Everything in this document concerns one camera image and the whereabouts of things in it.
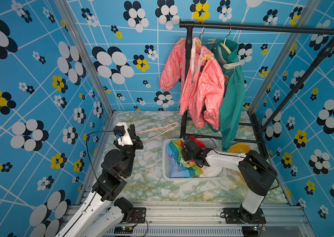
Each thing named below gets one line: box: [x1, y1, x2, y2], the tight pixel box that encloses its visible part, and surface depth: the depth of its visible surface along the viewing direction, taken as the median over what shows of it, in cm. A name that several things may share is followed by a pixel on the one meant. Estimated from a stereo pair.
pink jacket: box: [160, 36, 225, 131], surface depth 69 cm
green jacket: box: [204, 39, 247, 152], surface depth 64 cm
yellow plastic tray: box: [227, 142, 252, 154], surface depth 96 cm
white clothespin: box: [222, 62, 242, 70], surface depth 58 cm
